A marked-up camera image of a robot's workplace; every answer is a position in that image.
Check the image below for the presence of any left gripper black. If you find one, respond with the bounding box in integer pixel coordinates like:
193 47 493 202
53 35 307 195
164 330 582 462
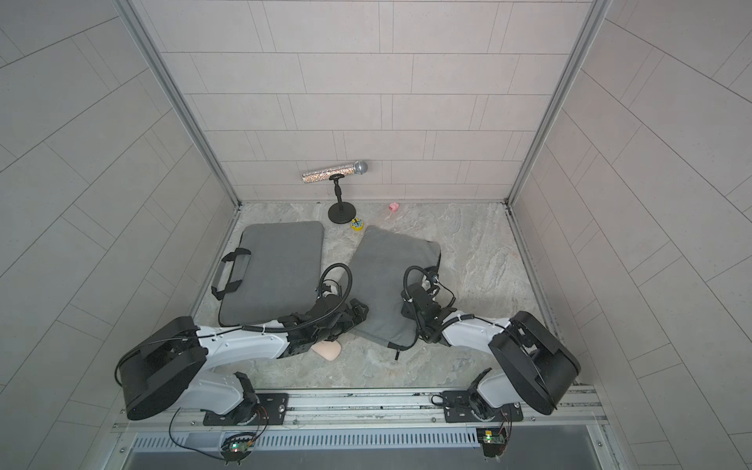
314 300 375 344

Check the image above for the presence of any grey laptop bag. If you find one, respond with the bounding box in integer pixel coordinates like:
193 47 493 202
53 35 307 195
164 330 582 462
211 221 324 327
349 226 441 352

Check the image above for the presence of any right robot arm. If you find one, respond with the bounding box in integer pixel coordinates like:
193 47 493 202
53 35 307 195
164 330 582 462
403 283 582 421

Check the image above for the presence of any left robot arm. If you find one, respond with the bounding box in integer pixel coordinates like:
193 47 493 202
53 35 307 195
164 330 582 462
115 295 369 421

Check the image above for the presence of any left pink computer mouse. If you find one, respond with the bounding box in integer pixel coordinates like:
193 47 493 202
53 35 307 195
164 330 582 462
311 341 342 362

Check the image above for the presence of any black microphone stand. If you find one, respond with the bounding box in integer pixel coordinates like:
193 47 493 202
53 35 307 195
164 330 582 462
328 174 356 224

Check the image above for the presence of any glitter microphone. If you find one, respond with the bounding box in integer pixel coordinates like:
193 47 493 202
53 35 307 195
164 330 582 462
302 161 368 184

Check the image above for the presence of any right circuit board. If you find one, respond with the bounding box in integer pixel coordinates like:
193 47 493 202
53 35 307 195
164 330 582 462
476 427 509 458

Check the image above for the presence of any circuit board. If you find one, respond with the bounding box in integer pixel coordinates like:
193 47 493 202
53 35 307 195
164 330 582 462
221 432 257 465
476 427 509 458

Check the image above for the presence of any left circuit board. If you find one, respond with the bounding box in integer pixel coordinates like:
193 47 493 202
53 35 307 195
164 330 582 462
221 432 257 465

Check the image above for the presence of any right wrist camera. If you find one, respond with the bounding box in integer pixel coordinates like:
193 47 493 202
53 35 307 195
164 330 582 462
424 266 440 285

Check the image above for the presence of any aluminium mounting rail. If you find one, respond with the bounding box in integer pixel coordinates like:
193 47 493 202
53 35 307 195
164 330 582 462
110 384 609 435

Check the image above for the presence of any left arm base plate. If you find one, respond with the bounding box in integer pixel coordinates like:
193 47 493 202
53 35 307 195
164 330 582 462
203 393 290 427

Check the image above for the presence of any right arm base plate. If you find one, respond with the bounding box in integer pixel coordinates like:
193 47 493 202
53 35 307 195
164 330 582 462
430 391 524 423

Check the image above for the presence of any black cable left base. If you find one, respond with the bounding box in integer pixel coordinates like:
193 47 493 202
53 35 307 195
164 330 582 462
167 407 236 462

